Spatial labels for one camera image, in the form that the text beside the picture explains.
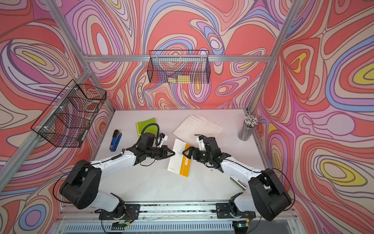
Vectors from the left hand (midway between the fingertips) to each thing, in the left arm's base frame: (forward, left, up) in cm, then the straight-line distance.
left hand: (175, 154), depth 82 cm
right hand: (-1, -7, -2) cm, 8 cm away
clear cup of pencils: (+18, -46, +7) cm, 50 cm away
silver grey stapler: (-13, -36, -8) cm, 39 cm away
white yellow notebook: (-3, -2, -5) cm, 6 cm away
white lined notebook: (+29, -14, -8) cm, 33 cm away
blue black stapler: (+18, +44, -9) cm, 48 cm away
